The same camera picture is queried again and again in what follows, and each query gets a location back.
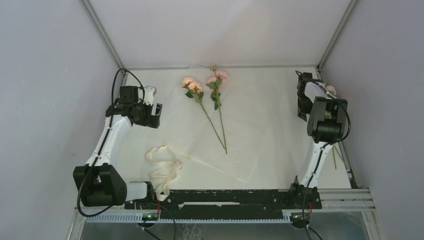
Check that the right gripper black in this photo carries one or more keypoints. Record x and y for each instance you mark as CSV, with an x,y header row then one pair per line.
x,y
303,110

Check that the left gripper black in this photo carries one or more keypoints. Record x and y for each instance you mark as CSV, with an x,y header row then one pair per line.
x,y
152,121

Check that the pink fake rose stem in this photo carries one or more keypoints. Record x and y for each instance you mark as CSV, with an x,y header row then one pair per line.
x,y
336,154
214,83
195,91
330,90

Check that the translucent white wrapping paper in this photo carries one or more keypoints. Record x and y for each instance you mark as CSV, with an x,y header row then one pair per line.
x,y
248,98

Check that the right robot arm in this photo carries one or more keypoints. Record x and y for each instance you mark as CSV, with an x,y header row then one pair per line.
x,y
327,123

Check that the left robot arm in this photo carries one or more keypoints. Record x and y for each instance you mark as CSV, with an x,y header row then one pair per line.
x,y
98,181

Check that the cream printed ribbon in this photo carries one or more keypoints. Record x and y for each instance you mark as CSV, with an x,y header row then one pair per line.
x,y
168,171

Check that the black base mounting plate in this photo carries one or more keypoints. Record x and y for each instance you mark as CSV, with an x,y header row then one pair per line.
x,y
227,203

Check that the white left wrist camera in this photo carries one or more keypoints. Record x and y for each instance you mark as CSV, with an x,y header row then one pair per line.
x,y
148,96

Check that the white slotted cable duct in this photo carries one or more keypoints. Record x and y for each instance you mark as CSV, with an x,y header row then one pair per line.
x,y
132,217

